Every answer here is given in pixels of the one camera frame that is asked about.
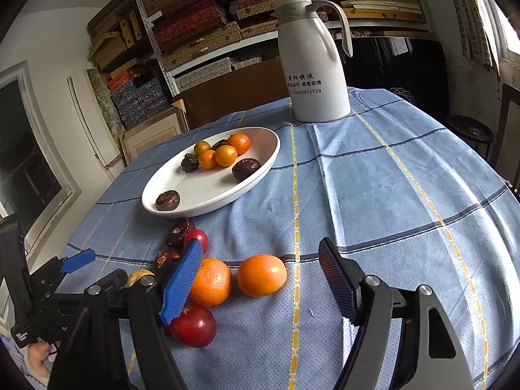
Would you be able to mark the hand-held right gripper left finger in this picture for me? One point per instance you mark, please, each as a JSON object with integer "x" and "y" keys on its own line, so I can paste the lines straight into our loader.
{"x": 180, "y": 284}

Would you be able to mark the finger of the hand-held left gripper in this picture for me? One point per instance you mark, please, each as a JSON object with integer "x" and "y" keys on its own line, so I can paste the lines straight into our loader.
{"x": 79, "y": 261}
{"x": 113, "y": 278}

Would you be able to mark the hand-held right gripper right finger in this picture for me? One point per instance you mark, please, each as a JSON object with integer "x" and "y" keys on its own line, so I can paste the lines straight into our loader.
{"x": 339, "y": 284}

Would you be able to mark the large yellow orange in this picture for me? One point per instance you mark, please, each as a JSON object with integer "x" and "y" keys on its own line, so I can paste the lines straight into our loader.
{"x": 136, "y": 277}

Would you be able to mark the dark brown water chestnut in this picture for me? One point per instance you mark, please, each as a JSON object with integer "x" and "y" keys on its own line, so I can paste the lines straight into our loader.
{"x": 218, "y": 144}
{"x": 189, "y": 162}
{"x": 166, "y": 258}
{"x": 246, "y": 169}
{"x": 167, "y": 200}
{"x": 178, "y": 231}

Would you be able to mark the orange mandarin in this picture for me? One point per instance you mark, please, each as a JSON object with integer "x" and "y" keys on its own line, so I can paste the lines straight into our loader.
{"x": 226, "y": 155}
{"x": 213, "y": 282}
{"x": 239, "y": 142}
{"x": 262, "y": 275}
{"x": 208, "y": 160}

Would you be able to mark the red plum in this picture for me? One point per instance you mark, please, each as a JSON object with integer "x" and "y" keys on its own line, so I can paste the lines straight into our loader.
{"x": 202, "y": 236}
{"x": 195, "y": 327}

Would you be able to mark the white oval plate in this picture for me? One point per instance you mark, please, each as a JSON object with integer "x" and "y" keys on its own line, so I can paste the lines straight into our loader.
{"x": 227, "y": 187}

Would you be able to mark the small yellow orange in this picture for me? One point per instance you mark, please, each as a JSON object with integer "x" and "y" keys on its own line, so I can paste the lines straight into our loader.
{"x": 202, "y": 147}

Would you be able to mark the person's left hand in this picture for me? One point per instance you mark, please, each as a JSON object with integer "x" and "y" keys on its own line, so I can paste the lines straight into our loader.
{"x": 38, "y": 359}

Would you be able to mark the blue checked tablecloth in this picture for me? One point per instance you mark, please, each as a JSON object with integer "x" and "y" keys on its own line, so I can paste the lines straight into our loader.
{"x": 386, "y": 211}

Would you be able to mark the white leaning slats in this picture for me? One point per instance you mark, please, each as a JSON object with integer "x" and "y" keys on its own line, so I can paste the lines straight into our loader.
{"x": 85, "y": 126}

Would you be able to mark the light wooden framed panel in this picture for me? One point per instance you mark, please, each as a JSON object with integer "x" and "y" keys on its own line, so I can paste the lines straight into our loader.
{"x": 154, "y": 134}

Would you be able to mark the green marbled panel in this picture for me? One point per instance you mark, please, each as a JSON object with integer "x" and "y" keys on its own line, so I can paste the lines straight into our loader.
{"x": 105, "y": 105}

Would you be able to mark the stack of blue patterned boxes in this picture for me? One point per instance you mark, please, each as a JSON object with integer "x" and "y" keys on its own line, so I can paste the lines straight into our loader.
{"x": 138, "y": 101}

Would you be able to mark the brown wooden board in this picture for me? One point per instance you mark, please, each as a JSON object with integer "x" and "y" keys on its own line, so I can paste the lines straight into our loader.
{"x": 235, "y": 89}

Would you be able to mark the black round stool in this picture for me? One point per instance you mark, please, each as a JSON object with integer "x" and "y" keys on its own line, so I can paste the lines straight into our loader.
{"x": 471, "y": 130}

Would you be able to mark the pile of tan wooden boxes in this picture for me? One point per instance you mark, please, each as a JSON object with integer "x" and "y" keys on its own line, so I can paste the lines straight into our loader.
{"x": 109, "y": 48}

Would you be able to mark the white thermos jug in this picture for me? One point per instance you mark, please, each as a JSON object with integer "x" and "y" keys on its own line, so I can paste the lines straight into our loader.
{"x": 317, "y": 69}

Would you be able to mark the dark wooden slatted chair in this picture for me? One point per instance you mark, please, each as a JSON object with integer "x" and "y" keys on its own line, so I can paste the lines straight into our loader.
{"x": 505, "y": 130}

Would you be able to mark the stack of woven straw boxes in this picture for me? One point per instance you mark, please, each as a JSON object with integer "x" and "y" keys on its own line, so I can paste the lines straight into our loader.
{"x": 203, "y": 42}

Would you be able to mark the white metal shelving rack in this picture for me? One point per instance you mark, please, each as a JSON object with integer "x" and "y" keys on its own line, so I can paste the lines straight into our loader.
{"x": 260, "y": 40}

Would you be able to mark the red patterned flat box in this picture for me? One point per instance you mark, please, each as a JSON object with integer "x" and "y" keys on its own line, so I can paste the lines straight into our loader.
{"x": 187, "y": 22}

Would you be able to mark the hanging bamboo blind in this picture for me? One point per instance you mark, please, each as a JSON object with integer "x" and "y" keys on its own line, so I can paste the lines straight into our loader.
{"x": 467, "y": 16}

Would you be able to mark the bright window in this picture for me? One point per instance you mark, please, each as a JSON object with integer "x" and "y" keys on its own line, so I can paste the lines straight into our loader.
{"x": 508, "y": 32}

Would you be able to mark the white window frame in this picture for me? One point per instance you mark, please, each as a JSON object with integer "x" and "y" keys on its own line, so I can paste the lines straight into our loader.
{"x": 48, "y": 142}

